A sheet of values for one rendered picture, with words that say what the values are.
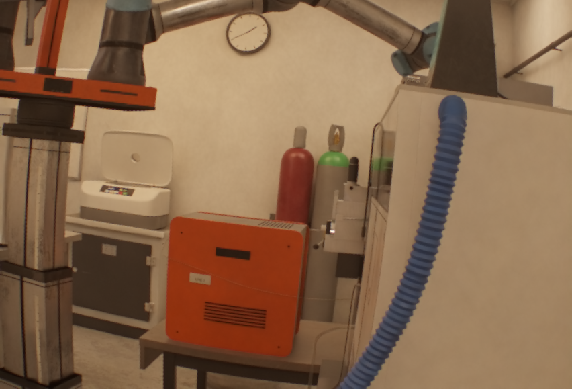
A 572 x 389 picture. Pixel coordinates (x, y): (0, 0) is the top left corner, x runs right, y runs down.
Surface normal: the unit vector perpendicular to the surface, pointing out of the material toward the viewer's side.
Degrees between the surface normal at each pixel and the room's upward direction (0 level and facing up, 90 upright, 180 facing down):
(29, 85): 90
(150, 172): 105
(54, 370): 90
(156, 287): 90
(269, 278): 90
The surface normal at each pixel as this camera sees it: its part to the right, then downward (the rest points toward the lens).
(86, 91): 0.61, 0.06
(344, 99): -0.07, -0.01
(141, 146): -0.10, 0.25
